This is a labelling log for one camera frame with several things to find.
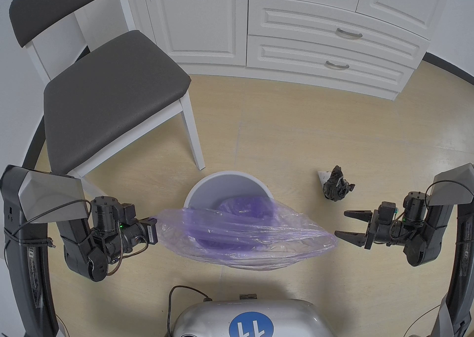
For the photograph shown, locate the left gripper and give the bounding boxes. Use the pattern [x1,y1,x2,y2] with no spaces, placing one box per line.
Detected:
[122,218,159,251]

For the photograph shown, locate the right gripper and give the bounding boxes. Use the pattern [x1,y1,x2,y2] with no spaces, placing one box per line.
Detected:
[334,210,404,251]

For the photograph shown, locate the black plastic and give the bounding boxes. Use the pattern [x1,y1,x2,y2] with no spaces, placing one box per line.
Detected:
[322,165,356,203]

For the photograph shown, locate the purple plastic bag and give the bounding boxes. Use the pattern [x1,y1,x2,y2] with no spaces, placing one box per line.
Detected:
[153,195,338,272]

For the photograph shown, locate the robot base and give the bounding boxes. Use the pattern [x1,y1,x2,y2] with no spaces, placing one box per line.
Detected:
[174,294,334,337]

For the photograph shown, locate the white trash bin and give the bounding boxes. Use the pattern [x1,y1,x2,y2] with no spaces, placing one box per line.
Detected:
[184,170,277,271]

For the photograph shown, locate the white chair dark grey seat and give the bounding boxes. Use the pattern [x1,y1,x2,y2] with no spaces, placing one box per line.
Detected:
[9,0,206,199]

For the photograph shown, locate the white wardrobe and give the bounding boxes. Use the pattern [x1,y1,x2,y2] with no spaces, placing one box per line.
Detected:
[126,0,455,101]

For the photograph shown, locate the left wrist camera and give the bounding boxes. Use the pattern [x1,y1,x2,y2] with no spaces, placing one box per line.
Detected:
[122,202,138,224]

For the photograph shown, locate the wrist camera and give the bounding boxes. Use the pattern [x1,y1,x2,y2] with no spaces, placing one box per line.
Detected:
[122,202,138,224]
[377,201,397,226]

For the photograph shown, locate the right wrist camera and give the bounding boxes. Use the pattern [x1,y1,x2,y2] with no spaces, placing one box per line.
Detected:
[377,201,397,226]

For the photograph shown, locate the black cable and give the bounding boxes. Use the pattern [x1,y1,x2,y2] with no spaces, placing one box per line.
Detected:
[165,285,214,337]

